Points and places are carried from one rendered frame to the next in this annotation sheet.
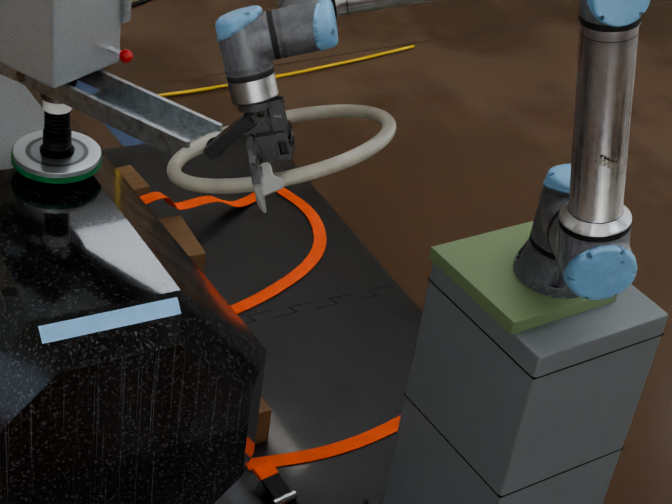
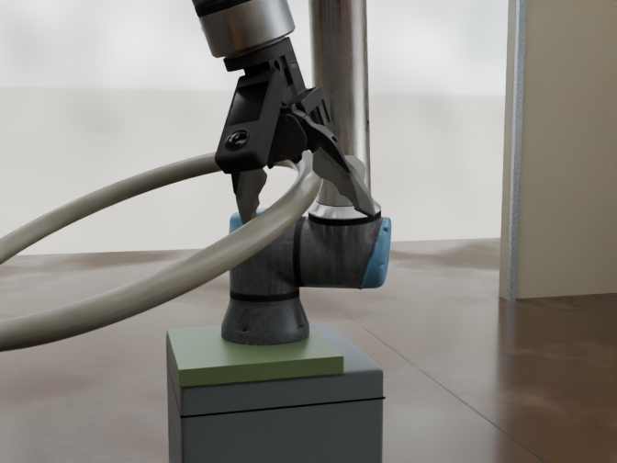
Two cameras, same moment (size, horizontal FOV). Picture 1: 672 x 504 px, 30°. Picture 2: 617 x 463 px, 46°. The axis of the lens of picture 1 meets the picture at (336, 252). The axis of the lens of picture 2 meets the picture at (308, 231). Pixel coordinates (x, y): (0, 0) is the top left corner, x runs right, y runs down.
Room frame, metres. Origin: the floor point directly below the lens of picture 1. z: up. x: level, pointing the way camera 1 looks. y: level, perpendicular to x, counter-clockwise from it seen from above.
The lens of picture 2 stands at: (1.76, 0.87, 1.29)
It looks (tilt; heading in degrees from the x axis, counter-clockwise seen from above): 7 degrees down; 292
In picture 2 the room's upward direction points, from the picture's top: straight up
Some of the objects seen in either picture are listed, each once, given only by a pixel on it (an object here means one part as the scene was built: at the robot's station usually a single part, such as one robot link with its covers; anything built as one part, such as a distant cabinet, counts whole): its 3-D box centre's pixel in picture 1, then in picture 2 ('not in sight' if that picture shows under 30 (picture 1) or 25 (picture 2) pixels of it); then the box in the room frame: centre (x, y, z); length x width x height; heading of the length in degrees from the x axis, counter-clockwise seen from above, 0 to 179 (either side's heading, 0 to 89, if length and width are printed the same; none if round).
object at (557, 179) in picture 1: (573, 208); (268, 247); (2.42, -0.51, 1.07); 0.17 x 0.15 x 0.18; 10
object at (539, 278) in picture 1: (558, 256); (264, 310); (2.42, -0.51, 0.93); 0.19 x 0.19 x 0.10
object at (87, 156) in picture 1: (57, 152); not in sight; (2.62, 0.71, 0.88); 0.21 x 0.21 x 0.01
